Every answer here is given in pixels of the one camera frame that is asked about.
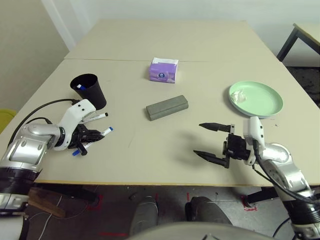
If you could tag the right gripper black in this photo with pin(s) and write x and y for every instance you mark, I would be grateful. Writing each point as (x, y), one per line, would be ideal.
(237, 148)

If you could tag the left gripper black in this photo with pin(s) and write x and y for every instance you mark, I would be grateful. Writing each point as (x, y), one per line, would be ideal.
(79, 136)

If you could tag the blue capped white marker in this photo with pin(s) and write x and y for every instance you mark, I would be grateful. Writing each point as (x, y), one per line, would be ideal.
(108, 130)
(81, 87)

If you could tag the white tissue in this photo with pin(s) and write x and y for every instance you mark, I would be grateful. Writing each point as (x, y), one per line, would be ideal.
(238, 96)

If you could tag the grey glasses case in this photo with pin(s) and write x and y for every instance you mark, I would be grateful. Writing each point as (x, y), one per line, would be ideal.
(167, 107)

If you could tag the light green plastic plate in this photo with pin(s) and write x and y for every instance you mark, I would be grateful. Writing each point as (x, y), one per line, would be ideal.
(262, 100)

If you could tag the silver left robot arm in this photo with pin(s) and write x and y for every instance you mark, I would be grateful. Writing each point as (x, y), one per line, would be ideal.
(27, 150)

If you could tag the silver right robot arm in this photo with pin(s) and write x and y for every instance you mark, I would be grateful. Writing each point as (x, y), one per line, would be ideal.
(287, 170)

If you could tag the black capped white marker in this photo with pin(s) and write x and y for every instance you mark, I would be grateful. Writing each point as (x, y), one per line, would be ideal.
(100, 116)

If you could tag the black plastic cup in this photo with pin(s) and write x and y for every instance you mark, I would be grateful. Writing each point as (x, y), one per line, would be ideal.
(92, 95)

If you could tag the grey robot right leg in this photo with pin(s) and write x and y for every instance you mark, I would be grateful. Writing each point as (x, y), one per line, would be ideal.
(207, 211)

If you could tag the grey robot leg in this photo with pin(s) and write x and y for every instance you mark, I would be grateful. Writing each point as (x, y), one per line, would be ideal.
(143, 215)
(207, 211)

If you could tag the brown wooden block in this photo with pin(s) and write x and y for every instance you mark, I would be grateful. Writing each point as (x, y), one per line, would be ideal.
(47, 202)

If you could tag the purple tissue pack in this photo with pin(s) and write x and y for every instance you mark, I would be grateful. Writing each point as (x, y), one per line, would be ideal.
(162, 73)

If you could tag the yellow plate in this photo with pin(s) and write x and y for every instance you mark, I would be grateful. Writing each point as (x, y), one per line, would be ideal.
(6, 120)

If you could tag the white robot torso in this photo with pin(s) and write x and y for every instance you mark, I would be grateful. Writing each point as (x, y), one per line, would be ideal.
(197, 232)

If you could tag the grey robot left leg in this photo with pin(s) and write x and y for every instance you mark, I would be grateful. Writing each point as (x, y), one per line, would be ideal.
(143, 215)

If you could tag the beige side table black legs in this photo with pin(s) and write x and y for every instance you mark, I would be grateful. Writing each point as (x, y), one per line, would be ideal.
(307, 32)

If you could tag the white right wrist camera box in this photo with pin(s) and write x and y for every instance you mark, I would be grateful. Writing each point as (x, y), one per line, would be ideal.
(255, 135)

